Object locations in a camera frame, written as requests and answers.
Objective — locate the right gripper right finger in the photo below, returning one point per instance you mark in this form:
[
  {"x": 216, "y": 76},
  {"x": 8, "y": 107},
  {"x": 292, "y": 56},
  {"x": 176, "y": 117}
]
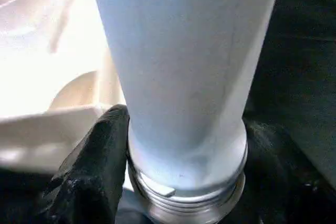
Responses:
[{"x": 289, "y": 187}]

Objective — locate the black work mat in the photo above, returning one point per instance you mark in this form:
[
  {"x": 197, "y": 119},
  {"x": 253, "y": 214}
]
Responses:
[{"x": 299, "y": 66}]

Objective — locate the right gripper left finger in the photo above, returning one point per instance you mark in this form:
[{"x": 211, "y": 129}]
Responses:
[{"x": 89, "y": 182}]

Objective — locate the white plastic table leg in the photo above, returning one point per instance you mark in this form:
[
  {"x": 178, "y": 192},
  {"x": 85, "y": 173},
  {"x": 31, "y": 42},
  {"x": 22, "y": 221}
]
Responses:
[{"x": 184, "y": 77}]

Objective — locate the white plastic table top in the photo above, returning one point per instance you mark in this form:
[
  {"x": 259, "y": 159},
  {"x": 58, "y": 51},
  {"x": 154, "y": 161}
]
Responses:
[{"x": 47, "y": 51}]

